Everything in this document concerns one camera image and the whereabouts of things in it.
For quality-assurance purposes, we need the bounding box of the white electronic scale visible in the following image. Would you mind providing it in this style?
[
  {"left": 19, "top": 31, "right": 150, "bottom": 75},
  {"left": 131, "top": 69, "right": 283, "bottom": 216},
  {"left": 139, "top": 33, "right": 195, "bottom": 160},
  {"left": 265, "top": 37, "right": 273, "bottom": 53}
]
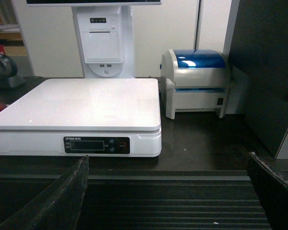
[{"left": 0, "top": 79, "right": 162, "bottom": 157}]

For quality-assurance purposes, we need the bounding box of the white POS terminal stand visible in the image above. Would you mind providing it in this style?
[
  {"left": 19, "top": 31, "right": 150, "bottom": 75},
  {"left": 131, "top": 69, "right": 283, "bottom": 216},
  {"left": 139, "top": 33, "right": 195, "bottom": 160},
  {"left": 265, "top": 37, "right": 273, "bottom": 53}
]
[{"left": 26, "top": 0, "right": 162, "bottom": 79}]

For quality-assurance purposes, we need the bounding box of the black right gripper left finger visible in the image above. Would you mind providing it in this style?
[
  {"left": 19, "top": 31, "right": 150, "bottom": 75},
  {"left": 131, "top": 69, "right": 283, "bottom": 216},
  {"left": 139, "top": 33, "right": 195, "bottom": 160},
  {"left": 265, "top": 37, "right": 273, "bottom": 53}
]
[{"left": 0, "top": 156, "right": 89, "bottom": 230}]

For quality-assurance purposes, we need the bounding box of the black checkout counter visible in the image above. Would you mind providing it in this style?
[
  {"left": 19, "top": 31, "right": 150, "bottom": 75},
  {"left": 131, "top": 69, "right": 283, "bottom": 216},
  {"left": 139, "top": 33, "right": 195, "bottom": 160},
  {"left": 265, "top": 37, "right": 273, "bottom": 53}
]
[{"left": 0, "top": 77, "right": 288, "bottom": 230}]

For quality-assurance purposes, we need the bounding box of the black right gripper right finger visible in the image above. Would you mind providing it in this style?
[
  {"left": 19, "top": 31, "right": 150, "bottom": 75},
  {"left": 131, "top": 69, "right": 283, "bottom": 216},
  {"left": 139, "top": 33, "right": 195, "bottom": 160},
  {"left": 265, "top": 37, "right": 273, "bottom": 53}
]
[{"left": 247, "top": 152, "right": 288, "bottom": 230}]

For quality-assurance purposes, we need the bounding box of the white blue label printer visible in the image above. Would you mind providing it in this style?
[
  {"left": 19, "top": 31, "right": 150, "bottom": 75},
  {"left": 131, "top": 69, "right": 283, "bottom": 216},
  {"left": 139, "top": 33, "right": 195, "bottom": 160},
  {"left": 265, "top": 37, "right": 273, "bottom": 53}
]
[{"left": 160, "top": 49, "right": 231, "bottom": 119}]

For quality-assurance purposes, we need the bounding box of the black barcode scanner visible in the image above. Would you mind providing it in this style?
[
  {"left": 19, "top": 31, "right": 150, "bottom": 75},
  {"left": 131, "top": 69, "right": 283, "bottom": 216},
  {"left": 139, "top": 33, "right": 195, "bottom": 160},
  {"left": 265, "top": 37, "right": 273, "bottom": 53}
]
[{"left": 0, "top": 55, "right": 26, "bottom": 90}]

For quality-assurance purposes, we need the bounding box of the dark grey cabinet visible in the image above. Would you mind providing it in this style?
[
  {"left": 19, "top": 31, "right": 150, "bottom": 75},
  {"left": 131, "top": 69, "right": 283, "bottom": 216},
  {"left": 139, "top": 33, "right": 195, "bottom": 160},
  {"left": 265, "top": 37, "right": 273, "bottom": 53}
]
[{"left": 229, "top": 0, "right": 288, "bottom": 160}]

